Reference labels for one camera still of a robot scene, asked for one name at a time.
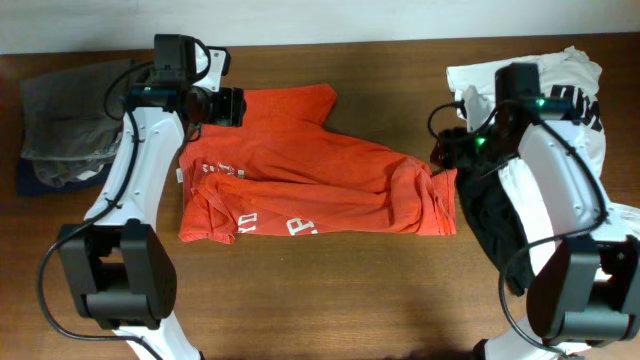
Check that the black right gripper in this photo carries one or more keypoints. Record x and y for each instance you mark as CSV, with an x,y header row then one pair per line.
x,y
457,156

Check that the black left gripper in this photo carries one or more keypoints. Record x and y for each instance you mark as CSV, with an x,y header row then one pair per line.
x,y
231,105

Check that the orange red printed t-shirt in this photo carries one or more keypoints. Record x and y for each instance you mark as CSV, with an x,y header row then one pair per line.
x,y
282,174

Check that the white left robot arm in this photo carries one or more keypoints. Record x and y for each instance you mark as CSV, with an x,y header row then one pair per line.
x,y
117,269

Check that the black garment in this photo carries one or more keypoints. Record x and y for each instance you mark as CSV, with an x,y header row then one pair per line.
x,y
490,215

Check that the white t-shirt with black print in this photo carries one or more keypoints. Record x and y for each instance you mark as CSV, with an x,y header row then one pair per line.
x,y
575,125

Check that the folded grey garment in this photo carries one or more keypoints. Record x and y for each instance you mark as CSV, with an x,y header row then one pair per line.
x,y
72,121

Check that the folded navy blue garment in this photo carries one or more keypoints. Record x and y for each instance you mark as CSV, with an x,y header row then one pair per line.
x,y
28,185

